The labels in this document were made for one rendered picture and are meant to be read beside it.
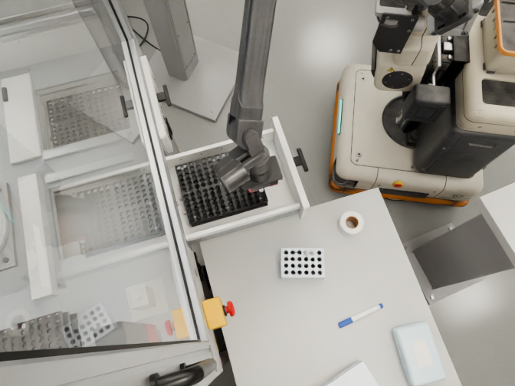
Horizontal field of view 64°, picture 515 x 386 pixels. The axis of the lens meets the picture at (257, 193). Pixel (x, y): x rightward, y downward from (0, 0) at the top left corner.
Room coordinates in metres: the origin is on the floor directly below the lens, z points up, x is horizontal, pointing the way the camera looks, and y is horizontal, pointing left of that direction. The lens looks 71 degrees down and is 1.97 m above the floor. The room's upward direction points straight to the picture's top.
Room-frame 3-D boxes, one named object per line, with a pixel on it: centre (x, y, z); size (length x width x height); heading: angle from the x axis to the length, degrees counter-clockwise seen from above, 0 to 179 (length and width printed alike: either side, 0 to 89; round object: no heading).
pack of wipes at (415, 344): (-0.04, -0.43, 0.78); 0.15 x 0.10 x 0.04; 12
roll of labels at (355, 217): (0.32, -0.28, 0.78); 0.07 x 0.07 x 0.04
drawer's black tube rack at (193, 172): (0.40, 0.10, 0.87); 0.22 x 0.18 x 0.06; 107
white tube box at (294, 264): (0.20, -0.13, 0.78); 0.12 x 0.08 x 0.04; 89
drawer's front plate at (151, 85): (0.67, 0.31, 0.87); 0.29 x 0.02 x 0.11; 17
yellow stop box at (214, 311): (0.05, 0.11, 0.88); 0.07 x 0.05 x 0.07; 17
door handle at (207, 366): (-0.04, 0.08, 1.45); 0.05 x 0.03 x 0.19; 107
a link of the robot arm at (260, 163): (0.38, 0.00, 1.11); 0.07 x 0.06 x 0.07; 125
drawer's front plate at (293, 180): (0.46, -0.09, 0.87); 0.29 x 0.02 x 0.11; 17
